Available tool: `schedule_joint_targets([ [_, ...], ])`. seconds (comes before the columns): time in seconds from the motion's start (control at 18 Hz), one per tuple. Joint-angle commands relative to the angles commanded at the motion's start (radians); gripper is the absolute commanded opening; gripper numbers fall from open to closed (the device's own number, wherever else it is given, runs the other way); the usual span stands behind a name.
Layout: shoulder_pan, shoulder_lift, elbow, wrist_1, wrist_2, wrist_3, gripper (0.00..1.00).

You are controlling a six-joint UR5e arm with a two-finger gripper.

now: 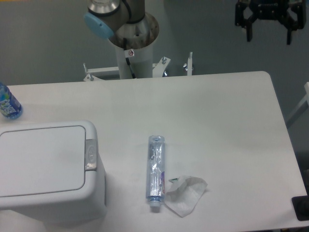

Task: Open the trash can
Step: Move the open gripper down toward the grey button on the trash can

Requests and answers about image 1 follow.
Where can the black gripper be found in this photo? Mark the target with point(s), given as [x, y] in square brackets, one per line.
[248, 11]

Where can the silver robot arm blue cap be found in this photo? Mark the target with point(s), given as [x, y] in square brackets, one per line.
[126, 24]

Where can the white push-lid trash can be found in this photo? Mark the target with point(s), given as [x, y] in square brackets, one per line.
[52, 172]

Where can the black object at table edge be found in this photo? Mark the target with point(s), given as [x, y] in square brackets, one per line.
[301, 207]

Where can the crumpled white tissue packet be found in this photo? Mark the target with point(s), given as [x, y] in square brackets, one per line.
[183, 194]

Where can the clear empty plastic bottle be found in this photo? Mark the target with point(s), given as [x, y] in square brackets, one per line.
[155, 171]

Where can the blue labelled water bottle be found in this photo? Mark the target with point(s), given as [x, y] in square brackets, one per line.
[10, 107]

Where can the white frame at right edge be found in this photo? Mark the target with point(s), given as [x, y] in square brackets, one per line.
[299, 109]

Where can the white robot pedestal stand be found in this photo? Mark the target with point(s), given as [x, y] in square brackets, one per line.
[131, 64]

